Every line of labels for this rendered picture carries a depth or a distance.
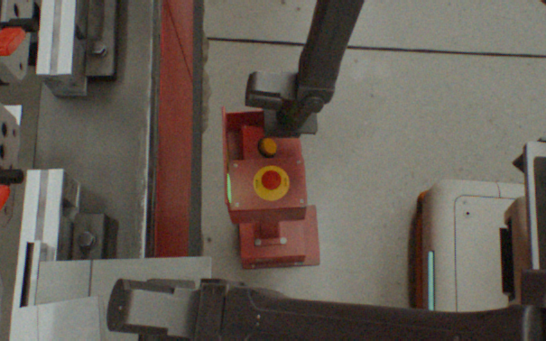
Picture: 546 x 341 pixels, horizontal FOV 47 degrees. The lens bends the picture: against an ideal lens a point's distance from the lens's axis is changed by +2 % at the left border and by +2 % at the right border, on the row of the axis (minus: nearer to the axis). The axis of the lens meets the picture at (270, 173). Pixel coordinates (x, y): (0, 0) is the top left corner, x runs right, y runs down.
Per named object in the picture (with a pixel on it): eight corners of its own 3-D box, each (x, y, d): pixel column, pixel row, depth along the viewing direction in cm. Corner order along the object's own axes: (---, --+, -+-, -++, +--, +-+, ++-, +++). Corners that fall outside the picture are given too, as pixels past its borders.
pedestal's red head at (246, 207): (305, 220, 132) (309, 198, 115) (231, 224, 132) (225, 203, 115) (299, 133, 138) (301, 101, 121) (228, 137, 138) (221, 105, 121)
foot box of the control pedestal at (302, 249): (320, 265, 195) (323, 259, 184) (242, 269, 195) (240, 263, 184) (316, 204, 201) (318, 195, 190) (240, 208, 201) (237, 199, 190)
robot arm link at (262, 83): (327, 104, 97) (329, 55, 100) (256, 92, 95) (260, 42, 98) (306, 130, 109) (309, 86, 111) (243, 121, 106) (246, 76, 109)
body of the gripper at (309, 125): (261, 103, 116) (270, 86, 109) (312, 105, 118) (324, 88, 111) (263, 134, 114) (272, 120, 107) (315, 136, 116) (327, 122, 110)
